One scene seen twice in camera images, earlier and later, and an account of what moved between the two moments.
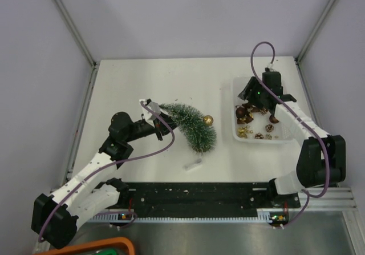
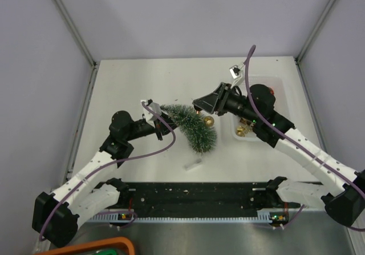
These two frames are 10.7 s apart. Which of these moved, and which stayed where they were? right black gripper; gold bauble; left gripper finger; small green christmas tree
Moved: right black gripper
Stayed: left gripper finger; small green christmas tree; gold bauble
